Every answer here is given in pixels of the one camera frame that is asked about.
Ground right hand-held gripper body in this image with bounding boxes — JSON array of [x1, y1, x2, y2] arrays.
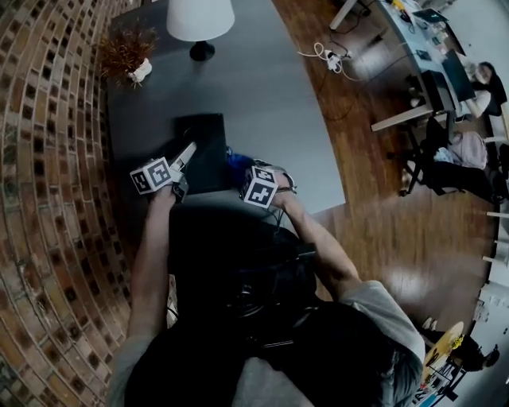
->
[[239, 157, 298, 210]]

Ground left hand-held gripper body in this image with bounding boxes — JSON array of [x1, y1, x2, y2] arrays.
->
[[130, 157, 190, 205]]

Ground black box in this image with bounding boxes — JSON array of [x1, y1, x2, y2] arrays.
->
[[174, 113, 231, 196]]

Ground blue cloth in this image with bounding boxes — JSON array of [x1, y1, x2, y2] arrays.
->
[[224, 145, 255, 188]]

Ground person's left forearm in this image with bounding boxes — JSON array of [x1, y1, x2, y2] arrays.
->
[[126, 190, 176, 343]]

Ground person's right forearm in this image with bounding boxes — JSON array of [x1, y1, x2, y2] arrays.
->
[[274, 192, 363, 299]]

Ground person's black chest pack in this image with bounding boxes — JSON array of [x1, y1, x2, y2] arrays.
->
[[169, 206, 319, 315]]

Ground dried plant in white vase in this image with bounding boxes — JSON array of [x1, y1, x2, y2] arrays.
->
[[97, 27, 158, 89]]

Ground white shade table lamp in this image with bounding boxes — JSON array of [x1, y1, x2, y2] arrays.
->
[[165, 0, 235, 62]]

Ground person's grey t-shirt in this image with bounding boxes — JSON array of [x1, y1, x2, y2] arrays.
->
[[109, 280, 426, 407]]

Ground black office chair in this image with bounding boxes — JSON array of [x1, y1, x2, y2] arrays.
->
[[387, 117, 498, 204]]

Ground black computer tower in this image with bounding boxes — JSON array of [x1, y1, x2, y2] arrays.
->
[[420, 70, 457, 112]]

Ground long white office desk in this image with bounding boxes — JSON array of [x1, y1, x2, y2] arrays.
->
[[329, 0, 478, 132]]

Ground pink backpack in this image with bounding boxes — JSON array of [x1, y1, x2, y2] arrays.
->
[[449, 130, 488, 169]]

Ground black monitor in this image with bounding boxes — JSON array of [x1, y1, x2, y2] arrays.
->
[[441, 49, 477, 103]]

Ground round yellow table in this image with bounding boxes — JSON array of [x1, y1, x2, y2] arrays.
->
[[421, 320, 465, 385]]

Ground white wooden table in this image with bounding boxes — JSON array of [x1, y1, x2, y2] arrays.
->
[[483, 210, 509, 263]]

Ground dark laptop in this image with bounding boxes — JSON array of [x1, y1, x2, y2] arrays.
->
[[411, 7, 449, 23]]

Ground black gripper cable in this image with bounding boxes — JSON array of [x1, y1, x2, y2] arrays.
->
[[264, 206, 288, 235]]

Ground white power strip with cable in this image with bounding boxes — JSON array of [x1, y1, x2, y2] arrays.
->
[[297, 42, 361, 83]]

